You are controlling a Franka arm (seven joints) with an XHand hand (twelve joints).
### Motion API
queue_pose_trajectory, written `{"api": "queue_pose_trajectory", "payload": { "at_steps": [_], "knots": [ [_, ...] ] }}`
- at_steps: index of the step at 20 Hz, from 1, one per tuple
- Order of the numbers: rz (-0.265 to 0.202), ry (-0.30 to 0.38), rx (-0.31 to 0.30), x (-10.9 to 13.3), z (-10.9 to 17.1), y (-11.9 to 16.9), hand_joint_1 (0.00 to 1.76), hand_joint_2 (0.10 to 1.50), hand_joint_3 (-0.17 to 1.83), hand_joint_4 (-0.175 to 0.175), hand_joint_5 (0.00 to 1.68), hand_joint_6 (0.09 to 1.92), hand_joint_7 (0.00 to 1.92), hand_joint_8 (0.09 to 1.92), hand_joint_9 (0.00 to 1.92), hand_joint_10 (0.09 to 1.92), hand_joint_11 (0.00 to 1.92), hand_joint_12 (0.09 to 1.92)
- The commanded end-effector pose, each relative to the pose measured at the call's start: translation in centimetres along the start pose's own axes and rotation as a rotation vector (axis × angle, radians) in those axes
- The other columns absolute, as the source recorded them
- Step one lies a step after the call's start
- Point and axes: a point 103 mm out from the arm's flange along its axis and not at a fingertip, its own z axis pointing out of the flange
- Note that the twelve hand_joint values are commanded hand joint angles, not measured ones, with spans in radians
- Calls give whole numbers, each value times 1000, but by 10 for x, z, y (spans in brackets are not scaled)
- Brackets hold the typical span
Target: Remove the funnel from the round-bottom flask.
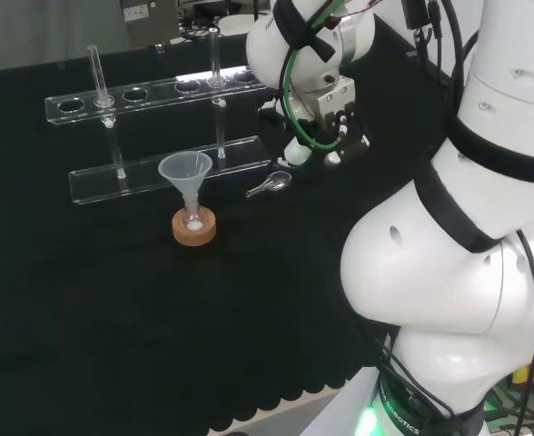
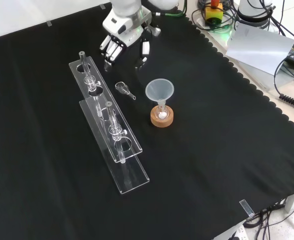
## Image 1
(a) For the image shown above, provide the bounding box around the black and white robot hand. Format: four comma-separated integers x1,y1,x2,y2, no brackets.
257,75,371,167

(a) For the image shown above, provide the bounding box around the clear plastic funnel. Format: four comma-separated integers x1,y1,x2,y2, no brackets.
157,152,213,211

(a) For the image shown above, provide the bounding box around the glass weighing funnel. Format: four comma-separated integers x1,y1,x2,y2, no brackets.
245,171,292,199

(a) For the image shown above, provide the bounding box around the clear acrylic funnel stand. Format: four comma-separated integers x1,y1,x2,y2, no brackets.
44,26,272,206

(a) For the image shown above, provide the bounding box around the glass round-bottom flask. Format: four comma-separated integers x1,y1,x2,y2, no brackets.
179,193,205,235

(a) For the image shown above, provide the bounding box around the grey metal box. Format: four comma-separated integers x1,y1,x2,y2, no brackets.
120,0,180,46

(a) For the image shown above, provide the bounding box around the black cloth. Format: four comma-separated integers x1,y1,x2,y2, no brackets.
0,17,477,432

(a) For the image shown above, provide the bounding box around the green cable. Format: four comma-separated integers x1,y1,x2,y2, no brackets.
280,43,343,150

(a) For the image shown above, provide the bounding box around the cork ring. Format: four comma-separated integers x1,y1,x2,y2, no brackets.
172,206,218,248

